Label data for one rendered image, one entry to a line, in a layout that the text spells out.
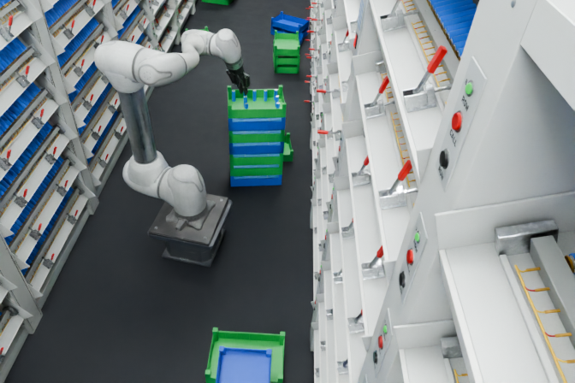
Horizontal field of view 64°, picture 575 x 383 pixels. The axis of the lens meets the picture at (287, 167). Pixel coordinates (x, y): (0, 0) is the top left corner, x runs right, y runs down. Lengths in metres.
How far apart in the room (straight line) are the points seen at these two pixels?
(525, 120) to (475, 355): 0.19
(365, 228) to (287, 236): 1.49
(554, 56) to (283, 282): 2.04
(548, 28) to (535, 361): 0.24
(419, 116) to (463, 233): 0.23
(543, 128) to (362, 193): 0.70
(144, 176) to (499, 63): 1.87
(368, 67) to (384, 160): 0.33
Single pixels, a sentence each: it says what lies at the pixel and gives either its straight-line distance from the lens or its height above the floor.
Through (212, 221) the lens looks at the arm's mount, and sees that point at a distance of 2.22.
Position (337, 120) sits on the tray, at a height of 0.93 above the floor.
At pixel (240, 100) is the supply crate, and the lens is 2.57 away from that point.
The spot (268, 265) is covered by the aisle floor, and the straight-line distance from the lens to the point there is 2.33.
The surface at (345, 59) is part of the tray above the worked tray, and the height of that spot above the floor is 1.12.
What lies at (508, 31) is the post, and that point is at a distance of 0.38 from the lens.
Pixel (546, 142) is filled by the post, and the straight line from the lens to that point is 0.42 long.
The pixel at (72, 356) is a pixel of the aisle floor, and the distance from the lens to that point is 2.21.
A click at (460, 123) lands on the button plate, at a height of 1.61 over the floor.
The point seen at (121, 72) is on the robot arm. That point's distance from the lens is 1.82.
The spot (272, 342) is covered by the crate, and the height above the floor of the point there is 0.00.
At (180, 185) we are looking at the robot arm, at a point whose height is 0.47.
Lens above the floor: 1.84
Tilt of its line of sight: 40 degrees down
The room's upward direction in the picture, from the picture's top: 4 degrees clockwise
